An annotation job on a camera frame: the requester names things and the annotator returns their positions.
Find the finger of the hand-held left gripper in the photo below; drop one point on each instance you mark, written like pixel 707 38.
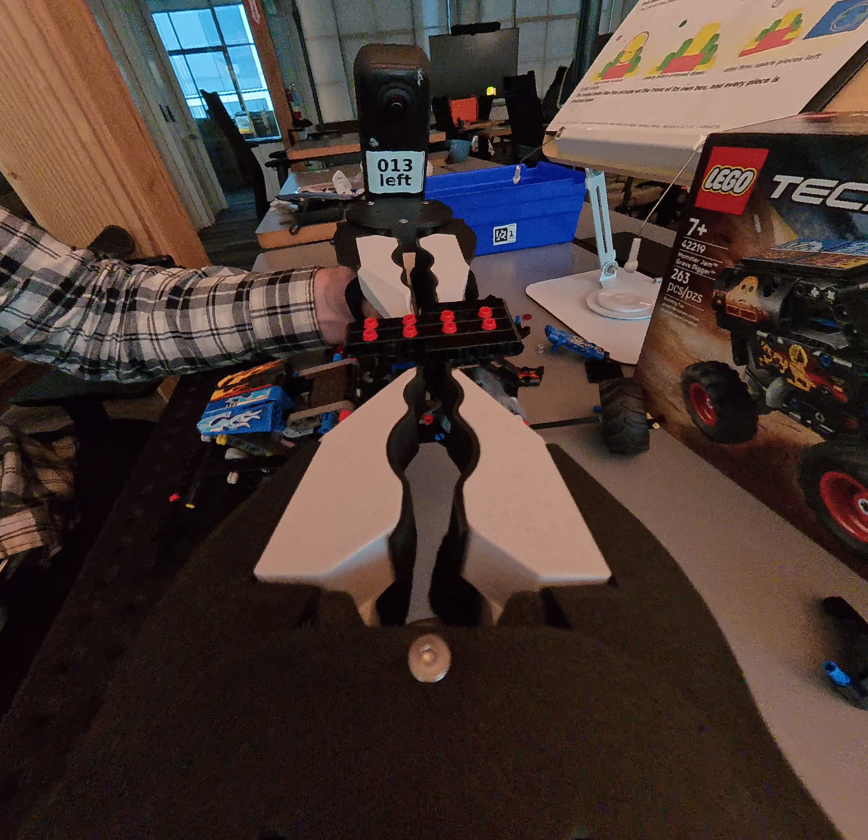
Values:
pixel 380 270
pixel 449 263

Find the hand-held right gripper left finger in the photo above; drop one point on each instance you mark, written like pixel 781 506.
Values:
pixel 325 508

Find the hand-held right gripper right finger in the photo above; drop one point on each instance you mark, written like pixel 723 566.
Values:
pixel 536 508

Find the black plate with red studs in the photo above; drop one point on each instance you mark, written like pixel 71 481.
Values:
pixel 434 335

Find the toy truck chassis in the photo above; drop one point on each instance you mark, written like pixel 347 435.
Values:
pixel 271 413

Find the grey desk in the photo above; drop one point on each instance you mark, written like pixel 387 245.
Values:
pixel 712 548

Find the person's left hand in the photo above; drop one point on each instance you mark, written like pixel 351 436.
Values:
pixel 332 304

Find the orange chair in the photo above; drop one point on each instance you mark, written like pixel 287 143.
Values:
pixel 464 109

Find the teal cup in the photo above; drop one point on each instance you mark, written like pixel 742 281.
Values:
pixel 459 152

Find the adjacent grey table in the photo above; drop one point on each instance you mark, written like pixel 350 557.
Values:
pixel 291 260

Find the blue storage bin with tag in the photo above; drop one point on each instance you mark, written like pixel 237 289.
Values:
pixel 515 202

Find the dark monitor screen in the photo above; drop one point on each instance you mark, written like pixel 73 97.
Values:
pixel 475 60

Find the cluttered wooden table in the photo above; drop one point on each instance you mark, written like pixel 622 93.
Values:
pixel 291 233

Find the red fire extinguisher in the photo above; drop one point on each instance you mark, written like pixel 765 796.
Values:
pixel 295 104

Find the black tyre on axle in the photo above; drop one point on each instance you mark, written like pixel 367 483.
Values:
pixel 624 416

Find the black office chair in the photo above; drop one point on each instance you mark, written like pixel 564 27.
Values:
pixel 525 114

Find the white document stand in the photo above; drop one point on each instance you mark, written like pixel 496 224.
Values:
pixel 590 304

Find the blue panel with white print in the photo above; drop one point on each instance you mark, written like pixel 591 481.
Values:
pixel 576 343

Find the black metal pole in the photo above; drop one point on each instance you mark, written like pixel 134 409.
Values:
pixel 590 19

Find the toy truck set box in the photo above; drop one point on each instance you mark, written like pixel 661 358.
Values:
pixel 746 379

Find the printed instruction sheet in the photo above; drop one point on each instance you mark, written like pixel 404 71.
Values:
pixel 678 74

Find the person's plaid shirt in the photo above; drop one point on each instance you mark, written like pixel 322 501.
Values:
pixel 34 487

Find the black arch piece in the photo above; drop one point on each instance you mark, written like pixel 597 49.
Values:
pixel 847 643

